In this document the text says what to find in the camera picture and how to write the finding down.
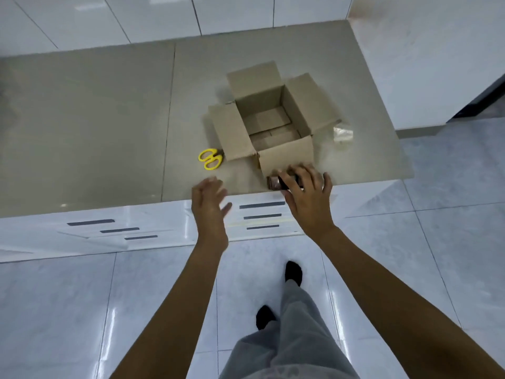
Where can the person's right hand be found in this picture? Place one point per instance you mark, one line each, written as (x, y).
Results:
(311, 207)

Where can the person's left hand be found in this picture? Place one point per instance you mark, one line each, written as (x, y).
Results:
(208, 217)

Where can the person's left thumb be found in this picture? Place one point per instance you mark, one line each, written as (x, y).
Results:
(227, 210)

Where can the person's right middle finger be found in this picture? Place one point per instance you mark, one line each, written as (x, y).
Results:
(303, 175)

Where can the person's right thumb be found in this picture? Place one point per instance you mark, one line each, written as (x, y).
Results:
(290, 199)

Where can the person's right little finger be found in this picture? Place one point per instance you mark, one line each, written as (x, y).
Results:
(328, 183)

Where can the brown packing tape roll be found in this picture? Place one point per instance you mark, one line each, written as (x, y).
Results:
(275, 183)

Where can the person's right forearm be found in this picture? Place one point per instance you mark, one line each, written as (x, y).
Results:
(394, 311)

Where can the person's left forearm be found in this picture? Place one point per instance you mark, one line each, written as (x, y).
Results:
(177, 315)

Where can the clear tape strip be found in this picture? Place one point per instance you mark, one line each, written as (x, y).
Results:
(342, 133)

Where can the open brown cardboard box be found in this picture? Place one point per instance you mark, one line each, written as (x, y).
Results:
(272, 126)

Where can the black shoe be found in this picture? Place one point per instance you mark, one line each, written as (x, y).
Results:
(293, 272)
(265, 316)

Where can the white counter cabinet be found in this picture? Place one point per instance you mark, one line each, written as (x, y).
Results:
(118, 232)

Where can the grey trousers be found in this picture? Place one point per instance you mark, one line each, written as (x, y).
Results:
(292, 339)

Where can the tall white cabinet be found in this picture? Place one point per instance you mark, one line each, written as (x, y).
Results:
(426, 55)

